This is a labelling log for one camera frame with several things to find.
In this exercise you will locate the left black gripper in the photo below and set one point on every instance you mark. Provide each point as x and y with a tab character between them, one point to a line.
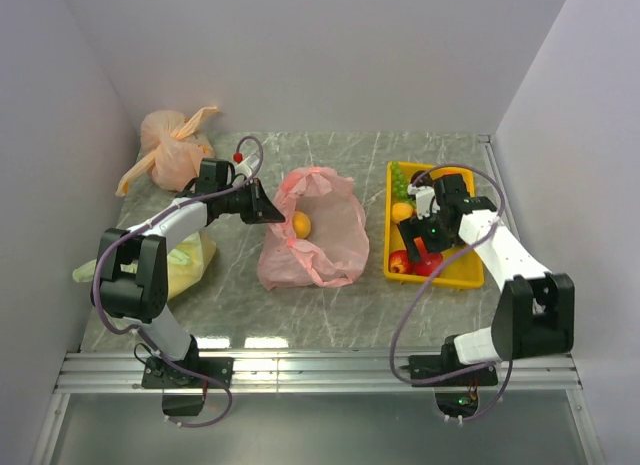
262	210

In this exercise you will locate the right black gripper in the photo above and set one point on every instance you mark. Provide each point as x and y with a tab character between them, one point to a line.
416	228

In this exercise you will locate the fake red apple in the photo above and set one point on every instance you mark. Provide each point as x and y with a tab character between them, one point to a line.
428	263

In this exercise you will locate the fake red pomegranate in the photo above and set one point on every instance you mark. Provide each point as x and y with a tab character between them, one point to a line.
400	263

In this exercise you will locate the fake peach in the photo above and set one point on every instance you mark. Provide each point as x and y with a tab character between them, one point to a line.
302	225

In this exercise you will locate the pink plastic bag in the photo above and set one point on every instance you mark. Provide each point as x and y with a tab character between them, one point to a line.
336	251

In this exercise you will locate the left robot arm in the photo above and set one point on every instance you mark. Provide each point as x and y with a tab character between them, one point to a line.
130	282

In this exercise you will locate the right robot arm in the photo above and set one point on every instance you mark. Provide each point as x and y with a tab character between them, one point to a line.
535	314

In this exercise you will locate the fake yellow apricot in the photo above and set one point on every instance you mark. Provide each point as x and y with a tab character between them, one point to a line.
401	211

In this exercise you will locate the green fake grapes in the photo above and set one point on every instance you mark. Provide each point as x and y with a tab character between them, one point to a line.
399	184

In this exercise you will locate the yellow-green tied plastic bag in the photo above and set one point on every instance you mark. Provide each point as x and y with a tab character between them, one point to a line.
188	261

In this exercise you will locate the orange tied plastic bag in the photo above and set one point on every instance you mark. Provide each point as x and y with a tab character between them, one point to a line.
172	148

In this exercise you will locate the yellow plastic tray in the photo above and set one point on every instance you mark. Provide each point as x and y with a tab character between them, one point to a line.
464	274

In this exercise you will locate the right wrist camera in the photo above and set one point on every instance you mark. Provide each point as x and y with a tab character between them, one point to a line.
425	200

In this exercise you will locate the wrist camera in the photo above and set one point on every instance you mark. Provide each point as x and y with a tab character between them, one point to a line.
425	200
247	166

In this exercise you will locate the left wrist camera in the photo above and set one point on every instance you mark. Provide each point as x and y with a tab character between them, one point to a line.
247	166

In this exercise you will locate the aluminium mounting rail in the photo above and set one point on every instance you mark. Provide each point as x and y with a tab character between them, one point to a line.
272	371

